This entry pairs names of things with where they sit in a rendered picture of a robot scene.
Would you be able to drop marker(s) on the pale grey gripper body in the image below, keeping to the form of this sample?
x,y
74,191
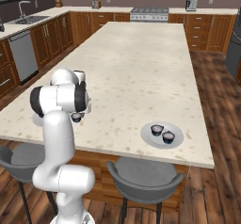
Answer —
x,y
88,105

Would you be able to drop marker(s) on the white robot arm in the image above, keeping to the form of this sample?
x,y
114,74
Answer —
x,y
58,140

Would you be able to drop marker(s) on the dark yogurt container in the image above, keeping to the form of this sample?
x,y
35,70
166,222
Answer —
x,y
76,118
168,137
157,130

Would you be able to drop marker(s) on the grey round plate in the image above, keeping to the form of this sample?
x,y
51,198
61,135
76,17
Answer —
x,y
150,140
37,120

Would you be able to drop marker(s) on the wooden base cupboard run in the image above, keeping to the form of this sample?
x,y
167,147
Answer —
x,y
207,31
94,24
50,42

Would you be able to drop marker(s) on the steel dishwasher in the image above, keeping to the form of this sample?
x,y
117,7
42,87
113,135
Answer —
x,y
23,56

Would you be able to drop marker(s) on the grey bar stool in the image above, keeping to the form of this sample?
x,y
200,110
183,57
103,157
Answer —
x,y
147,177
19,163

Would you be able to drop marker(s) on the steel toaster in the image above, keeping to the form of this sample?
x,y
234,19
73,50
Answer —
x,y
96,4

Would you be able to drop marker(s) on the steel sink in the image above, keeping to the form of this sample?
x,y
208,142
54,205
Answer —
x,y
29,19

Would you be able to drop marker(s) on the wooden knife block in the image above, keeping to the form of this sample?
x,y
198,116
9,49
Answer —
x,y
59,3

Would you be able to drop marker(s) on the steel hob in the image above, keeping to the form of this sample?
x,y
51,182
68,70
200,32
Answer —
x,y
149,14

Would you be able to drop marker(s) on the steel tap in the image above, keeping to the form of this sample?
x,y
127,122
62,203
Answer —
x,y
22,9

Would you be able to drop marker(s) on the black worktop item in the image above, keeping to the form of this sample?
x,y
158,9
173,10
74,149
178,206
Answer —
x,y
1,25

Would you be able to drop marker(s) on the silver coffee machine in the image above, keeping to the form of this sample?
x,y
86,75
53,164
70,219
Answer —
x,y
191,2

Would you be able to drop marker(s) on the dark grey fridge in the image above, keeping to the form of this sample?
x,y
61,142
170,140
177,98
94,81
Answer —
x,y
233,49

